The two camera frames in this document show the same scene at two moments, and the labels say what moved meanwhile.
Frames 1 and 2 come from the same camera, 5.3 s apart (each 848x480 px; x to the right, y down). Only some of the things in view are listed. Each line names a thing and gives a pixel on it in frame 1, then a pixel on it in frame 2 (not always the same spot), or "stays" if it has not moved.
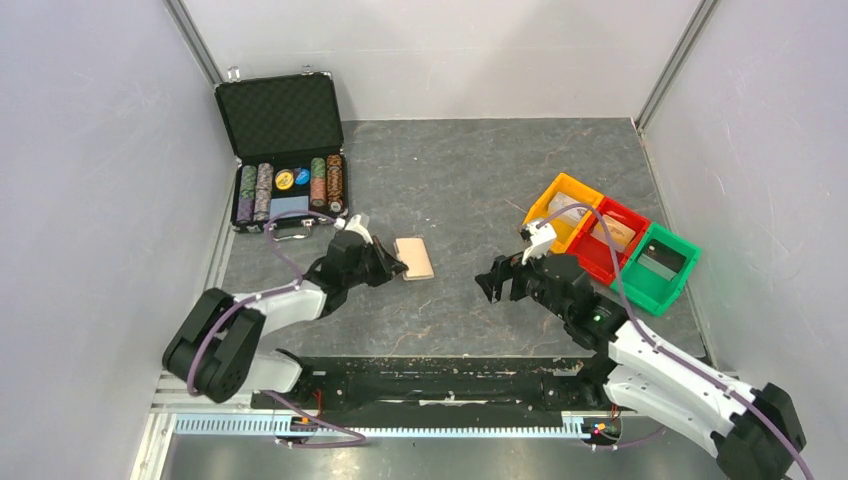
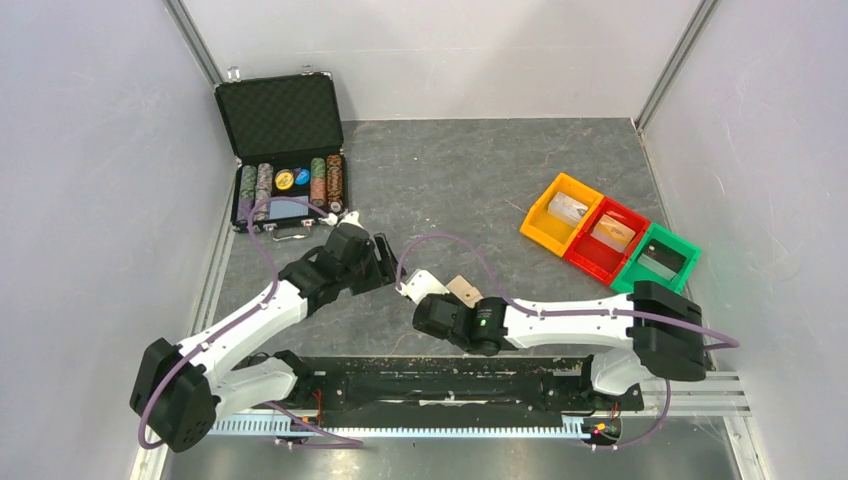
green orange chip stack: (318, 182) stays
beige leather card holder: (414, 253) → (465, 290)
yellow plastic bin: (568, 224) stays
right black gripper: (504, 268) → (445, 297)
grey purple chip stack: (263, 192) stays
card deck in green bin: (662, 259) stays
